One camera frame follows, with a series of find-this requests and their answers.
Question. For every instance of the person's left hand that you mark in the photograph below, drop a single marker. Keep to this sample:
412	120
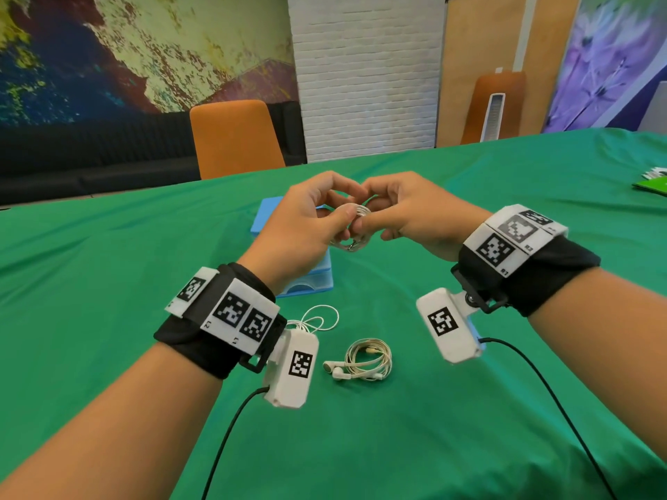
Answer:
292	234

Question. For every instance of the person's right hand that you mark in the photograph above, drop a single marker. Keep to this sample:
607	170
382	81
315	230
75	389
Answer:
427	213

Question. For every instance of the blue plastic mini drawer unit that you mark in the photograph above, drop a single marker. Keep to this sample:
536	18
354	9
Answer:
318	281

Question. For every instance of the person's right forearm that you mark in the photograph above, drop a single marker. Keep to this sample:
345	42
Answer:
609	348

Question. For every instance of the person's left forearm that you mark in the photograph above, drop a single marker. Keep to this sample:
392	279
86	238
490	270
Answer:
104	427

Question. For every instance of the white right marker tag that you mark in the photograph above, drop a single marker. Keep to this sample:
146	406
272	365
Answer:
500	244

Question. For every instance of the white marker tag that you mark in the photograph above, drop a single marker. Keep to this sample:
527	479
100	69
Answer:
239	314
500	244

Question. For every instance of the white left marker tag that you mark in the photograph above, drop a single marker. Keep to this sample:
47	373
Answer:
239	314

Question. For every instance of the wide orange wooden panel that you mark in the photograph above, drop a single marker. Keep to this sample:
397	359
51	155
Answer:
234	140

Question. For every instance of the tan wooden board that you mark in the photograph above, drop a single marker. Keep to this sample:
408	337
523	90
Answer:
474	36
549	46

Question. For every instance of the green tablecloth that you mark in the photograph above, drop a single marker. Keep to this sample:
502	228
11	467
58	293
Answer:
417	421

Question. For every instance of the black sofa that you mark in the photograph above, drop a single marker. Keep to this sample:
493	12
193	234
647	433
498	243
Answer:
78	161

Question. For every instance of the dark green booklet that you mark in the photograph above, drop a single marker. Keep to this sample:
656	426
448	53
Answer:
654	186

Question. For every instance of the purple cloth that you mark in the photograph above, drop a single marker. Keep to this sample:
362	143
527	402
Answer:
604	57

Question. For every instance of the grey cabinet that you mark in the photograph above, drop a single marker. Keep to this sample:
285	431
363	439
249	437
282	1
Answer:
656	111

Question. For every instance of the white metal frame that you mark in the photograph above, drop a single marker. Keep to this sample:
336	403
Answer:
492	117

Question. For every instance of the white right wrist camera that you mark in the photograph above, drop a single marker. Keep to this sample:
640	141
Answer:
453	343

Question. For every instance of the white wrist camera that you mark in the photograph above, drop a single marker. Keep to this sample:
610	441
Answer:
453	343
289	390

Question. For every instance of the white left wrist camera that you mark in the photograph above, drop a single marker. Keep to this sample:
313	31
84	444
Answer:
289	390

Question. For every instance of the colourful abstract wall painting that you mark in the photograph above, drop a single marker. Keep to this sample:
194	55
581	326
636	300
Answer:
130	52

